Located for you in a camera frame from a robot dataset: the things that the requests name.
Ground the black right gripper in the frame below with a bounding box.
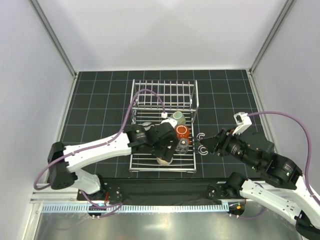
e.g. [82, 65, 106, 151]
[198, 126, 260, 170]

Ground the clear glass mug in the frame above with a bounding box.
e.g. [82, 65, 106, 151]
[141, 122, 154, 131]

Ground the small clear shot glass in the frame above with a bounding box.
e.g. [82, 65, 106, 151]
[175, 138, 189, 155]

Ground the cream brown ceramic cup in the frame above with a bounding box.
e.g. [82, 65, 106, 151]
[156, 157, 173, 166]

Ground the orange brown ceramic mug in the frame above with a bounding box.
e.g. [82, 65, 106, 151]
[175, 124, 190, 144]

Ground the mint green ceramic mug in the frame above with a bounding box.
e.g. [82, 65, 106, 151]
[171, 111, 186, 125]

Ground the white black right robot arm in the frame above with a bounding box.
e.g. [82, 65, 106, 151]
[199, 129, 320, 240]

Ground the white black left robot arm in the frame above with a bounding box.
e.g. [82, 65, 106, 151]
[47, 119, 178, 201]

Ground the black grid table mat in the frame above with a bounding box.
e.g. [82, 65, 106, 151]
[58, 69, 259, 179]

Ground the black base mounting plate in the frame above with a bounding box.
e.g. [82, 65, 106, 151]
[89, 178, 243, 206]

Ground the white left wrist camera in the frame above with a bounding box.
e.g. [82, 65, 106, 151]
[160, 112, 178, 128]

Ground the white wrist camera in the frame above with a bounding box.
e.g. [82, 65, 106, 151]
[232, 112, 252, 136]
[160, 112, 178, 128]

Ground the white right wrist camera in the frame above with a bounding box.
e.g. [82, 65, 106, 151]
[232, 112, 252, 136]

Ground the chrome wire dish rack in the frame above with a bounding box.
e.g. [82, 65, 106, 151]
[129, 80, 199, 174]

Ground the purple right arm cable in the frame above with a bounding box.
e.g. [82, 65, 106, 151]
[247, 111, 320, 203]

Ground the perforated aluminium cable rail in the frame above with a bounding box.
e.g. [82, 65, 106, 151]
[41, 202, 229, 214]

